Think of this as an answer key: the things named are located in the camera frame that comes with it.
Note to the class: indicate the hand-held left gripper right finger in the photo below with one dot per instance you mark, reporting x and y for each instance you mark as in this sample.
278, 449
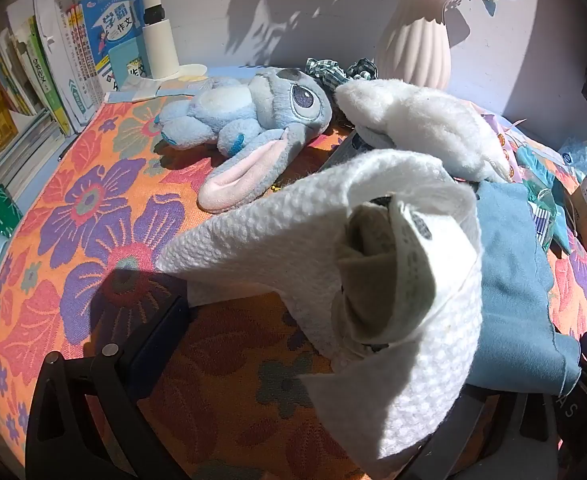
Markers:
473, 425

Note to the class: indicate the dark pen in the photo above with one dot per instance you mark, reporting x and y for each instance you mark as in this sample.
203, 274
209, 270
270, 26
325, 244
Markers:
68, 146

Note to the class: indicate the white ribbed vase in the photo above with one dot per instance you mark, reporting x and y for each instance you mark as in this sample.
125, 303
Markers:
413, 45

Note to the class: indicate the purple tissue pack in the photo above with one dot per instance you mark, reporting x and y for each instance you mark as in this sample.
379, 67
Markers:
501, 140

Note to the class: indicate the blue plush toy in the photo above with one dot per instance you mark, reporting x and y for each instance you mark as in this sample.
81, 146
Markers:
233, 110

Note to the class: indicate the white plush toy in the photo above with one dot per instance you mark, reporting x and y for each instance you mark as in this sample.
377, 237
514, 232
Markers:
423, 120

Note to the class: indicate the white lamp stand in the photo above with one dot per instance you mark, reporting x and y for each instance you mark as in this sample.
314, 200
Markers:
161, 45

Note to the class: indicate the floral tablecloth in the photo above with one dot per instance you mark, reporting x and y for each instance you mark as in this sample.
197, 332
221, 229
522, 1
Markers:
73, 220

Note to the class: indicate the row of upright books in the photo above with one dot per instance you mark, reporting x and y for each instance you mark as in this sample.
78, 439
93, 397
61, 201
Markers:
88, 35

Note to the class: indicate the blue cloth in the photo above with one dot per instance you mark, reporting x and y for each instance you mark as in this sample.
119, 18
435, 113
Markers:
508, 270

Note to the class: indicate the green mask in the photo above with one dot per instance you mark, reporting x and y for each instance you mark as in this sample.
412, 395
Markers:
548, 220

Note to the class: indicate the checked hair bow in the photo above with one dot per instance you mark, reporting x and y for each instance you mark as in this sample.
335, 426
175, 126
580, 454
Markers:
326, 70

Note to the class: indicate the stack of flat books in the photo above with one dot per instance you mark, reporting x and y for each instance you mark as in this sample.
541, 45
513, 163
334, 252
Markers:
23, 155

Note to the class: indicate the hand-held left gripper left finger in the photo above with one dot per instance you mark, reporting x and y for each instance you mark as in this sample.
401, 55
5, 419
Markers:
158, 332

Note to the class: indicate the blue tissue pack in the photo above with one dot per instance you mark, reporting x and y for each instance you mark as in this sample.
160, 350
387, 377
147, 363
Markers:
576, 157

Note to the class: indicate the white waffle towel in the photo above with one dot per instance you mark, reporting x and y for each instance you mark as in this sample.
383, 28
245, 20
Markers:
273, 240

